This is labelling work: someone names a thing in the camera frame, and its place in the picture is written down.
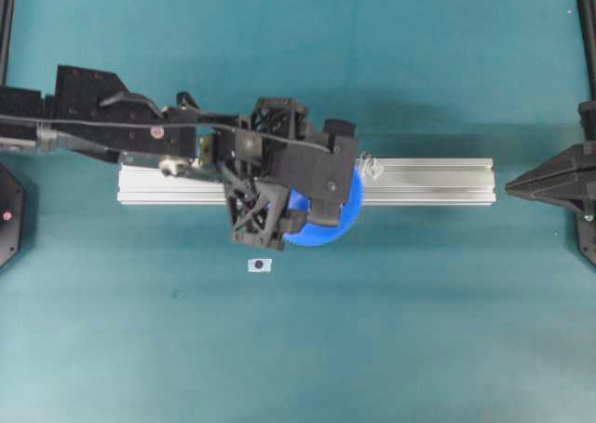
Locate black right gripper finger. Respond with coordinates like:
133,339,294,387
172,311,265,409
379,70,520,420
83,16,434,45
506,141,595,214

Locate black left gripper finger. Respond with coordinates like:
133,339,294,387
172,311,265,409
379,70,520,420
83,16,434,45
306,198,343,227
324,119,355,139

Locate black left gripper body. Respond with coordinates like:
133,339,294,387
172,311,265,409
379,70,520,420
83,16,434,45
222,98,359,250

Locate large blue plastic gear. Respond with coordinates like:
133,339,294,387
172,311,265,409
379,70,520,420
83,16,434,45
283,161,364,247

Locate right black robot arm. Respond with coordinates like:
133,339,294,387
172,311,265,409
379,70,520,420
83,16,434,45
356,101,595,227

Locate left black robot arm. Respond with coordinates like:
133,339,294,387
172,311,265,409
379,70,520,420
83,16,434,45
1,65,364,250

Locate white sticker with black dot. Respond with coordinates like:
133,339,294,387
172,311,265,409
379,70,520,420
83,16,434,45
248,258,273,273

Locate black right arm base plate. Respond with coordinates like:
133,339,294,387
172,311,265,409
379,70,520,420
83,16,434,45
576,214,595,264

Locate silver aluminium extrusion rail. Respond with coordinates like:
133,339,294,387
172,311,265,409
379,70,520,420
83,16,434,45
116,157,496,206

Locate black camera cable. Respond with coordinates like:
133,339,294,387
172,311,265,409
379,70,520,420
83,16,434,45
0,113,332,155

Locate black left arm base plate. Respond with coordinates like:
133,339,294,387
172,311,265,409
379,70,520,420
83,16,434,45
1,163,39,272

